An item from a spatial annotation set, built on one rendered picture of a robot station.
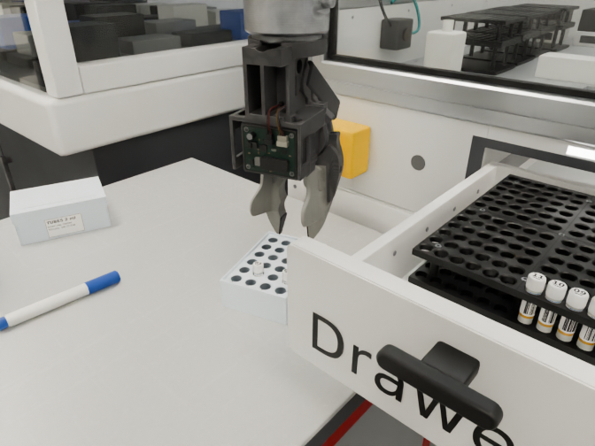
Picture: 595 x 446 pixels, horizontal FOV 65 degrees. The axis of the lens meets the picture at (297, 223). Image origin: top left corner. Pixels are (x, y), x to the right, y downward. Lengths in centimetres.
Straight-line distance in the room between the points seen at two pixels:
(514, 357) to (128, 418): 33
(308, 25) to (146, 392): 36
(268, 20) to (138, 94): 64
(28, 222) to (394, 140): 53
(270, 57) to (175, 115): 69
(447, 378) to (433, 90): 42
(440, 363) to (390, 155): 44
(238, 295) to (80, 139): 54
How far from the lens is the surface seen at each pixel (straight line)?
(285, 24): 41
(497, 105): 62
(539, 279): 39
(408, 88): 66
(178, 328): 55
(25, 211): 76
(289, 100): 42
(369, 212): 75
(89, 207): 76
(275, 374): 49
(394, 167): 70
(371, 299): 33
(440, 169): 66
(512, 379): 31
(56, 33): 94
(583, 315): 39
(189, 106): 110
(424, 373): 29
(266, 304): 53
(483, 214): 50
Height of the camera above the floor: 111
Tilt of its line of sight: 29 degrees down
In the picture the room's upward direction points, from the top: straight up
